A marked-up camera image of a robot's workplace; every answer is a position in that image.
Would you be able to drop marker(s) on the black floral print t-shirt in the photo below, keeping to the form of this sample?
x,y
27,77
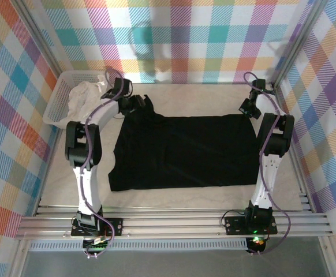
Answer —
x,y
185,153

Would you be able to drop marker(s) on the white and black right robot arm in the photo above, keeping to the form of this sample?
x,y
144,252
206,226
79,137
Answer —
x,y
257,196

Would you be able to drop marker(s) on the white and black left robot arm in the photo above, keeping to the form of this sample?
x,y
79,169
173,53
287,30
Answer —
x,y
93,190

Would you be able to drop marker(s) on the crumpled white cloth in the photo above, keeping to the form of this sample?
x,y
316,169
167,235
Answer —
x,y
82,96

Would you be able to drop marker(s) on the white perforated plastic basket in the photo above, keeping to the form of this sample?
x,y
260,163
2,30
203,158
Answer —
x,y
56,95

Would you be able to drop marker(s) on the controller board with lit LED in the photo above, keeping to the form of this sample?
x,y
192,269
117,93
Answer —
x,y
256,241

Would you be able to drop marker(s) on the green terminal controller board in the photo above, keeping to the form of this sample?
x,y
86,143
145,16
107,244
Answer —
x,y
97,246

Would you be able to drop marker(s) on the aluminium frame post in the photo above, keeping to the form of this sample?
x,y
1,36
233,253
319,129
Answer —
x,y
38,34
303,29

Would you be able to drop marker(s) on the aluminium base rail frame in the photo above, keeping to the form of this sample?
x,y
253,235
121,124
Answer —
x,y
171,226

